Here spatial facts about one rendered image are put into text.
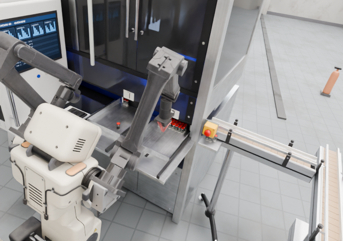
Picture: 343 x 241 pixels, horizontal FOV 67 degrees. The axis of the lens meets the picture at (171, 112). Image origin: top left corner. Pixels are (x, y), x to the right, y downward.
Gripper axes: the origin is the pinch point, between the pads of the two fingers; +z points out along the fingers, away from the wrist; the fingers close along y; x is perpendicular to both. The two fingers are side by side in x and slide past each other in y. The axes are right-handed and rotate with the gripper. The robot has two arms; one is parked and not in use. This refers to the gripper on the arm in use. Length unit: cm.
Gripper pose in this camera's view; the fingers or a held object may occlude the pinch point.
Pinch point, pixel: (163, 130)
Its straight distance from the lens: 136.1
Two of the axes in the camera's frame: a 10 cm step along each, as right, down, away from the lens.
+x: -8.7, -3.5, 3.4
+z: -1.1, 8.2, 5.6
